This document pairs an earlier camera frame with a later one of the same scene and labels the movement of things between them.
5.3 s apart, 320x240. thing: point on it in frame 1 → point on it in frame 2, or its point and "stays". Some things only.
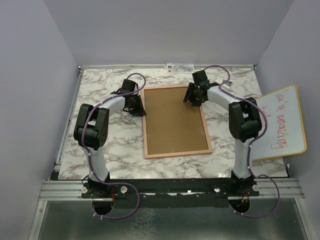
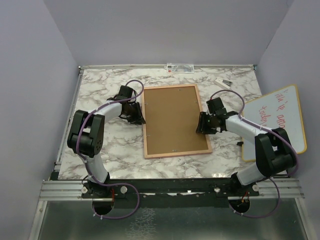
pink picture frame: (172, 127) stays
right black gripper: (189, 96) → (202, 125)
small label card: (180, 68) stays
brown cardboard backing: (173, 125) stays
